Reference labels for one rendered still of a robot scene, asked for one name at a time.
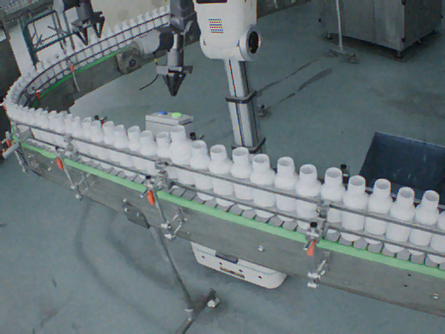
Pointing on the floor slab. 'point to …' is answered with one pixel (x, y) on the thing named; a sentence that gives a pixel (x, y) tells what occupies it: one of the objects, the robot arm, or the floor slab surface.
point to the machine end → (383, 21)
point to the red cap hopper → (48, 36)
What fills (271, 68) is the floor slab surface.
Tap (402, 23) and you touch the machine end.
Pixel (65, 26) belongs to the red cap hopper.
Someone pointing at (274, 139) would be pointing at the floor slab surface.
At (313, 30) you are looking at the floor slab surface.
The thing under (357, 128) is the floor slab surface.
